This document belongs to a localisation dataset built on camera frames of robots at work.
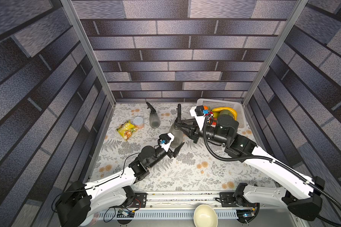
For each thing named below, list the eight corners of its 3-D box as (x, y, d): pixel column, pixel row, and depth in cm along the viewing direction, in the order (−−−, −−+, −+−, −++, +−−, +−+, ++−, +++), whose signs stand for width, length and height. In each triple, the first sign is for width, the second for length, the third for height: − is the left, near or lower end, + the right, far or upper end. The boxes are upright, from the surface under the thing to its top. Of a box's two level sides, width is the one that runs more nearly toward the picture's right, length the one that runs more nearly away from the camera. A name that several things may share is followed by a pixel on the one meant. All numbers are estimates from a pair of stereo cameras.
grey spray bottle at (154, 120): (153, 129, 105) (150, 118, 94) (150, 125, 108) (147, 113, 97) (160, 126, 107) (159, 114, 96) (158, 121, 110) (156, 110, 99)
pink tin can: (134, 129, 105) (132, 124, 100) (135, 121, 110) (134, 116, 105) (143, 129, 105) (141, 124, 100) (144, 121, 110) (143, 116, 105)
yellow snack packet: (118, 131, 104) (116, 128, 100) (130, 123, 109) (128, 119, 105) (125, 140, 99) (124, 137, 96) (138, 131, 104) (137, 127, 101)
